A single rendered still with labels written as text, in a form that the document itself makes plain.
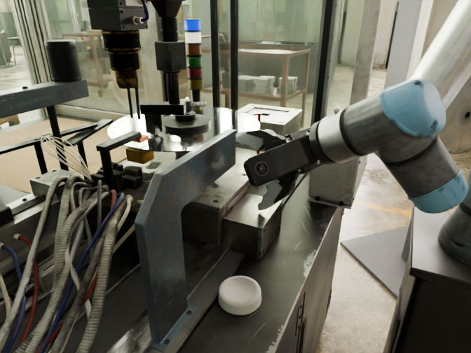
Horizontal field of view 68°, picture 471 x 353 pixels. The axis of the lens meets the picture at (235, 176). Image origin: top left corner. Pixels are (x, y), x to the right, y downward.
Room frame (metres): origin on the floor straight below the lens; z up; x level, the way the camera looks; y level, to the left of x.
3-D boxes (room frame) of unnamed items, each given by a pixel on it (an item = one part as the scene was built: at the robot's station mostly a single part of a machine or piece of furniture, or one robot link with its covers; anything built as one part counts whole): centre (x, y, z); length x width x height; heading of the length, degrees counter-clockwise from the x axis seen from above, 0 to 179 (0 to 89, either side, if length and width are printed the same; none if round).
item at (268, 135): (0.58, -0.05, 0.97); 0.09 x 0.02 x 0.05; 45
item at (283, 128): (1.02, -0.09, 0.82); 0.18 x 0.18 x 0.15; 64
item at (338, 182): (0.86, -0.29, 0.82); 0.28 x 0.11 x 0.15; 154
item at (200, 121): (0.75, 0.11, 0.96); 0.11 x 0.11 x 0.03
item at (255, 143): (0.63, -0.04, 0.96); 0.09 x 0.06 x 0.03; 45
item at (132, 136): (0.57, 0.20, 0.95); 0.10 x 0.03 x 0.07; 154
